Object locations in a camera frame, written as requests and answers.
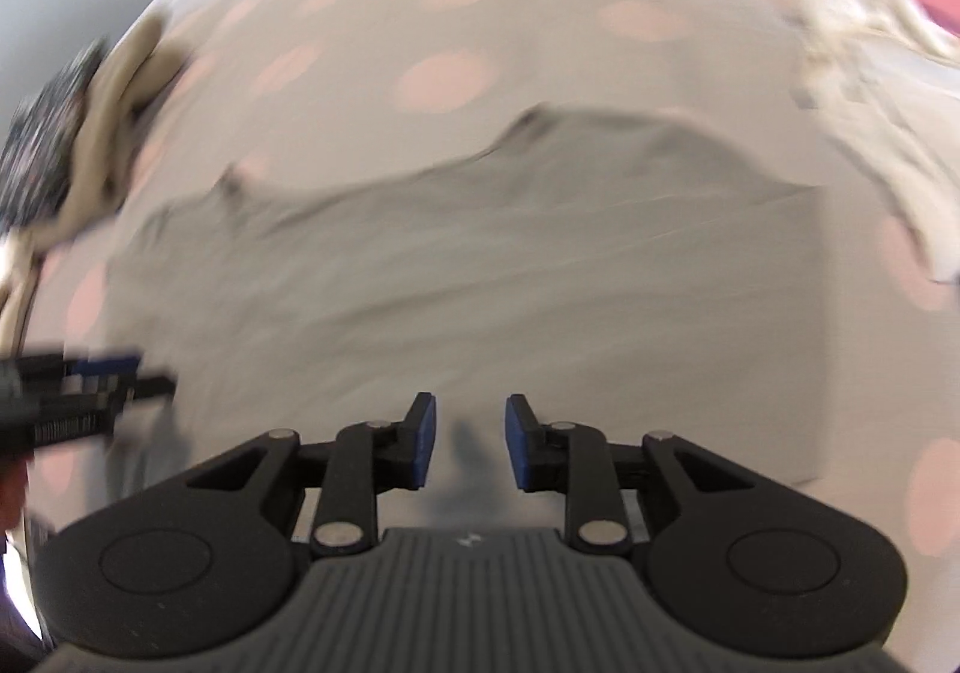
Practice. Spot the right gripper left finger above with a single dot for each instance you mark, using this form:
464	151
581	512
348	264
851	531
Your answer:
363	462

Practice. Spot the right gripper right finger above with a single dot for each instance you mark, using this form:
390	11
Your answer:
574	461

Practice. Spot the grey blue t-shirt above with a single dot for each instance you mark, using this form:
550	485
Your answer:
621	271

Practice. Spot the person left hand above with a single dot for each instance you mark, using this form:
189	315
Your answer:
14	482

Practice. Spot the folded floral dark garment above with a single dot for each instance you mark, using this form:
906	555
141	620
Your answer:
36	157

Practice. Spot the folded beige fleece blanket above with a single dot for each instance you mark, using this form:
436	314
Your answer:
133	74

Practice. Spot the grey pink dotted bedsheet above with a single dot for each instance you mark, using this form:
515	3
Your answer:
317	96

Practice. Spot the white crumpled garment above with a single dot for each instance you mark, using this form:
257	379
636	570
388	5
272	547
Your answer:
881	79

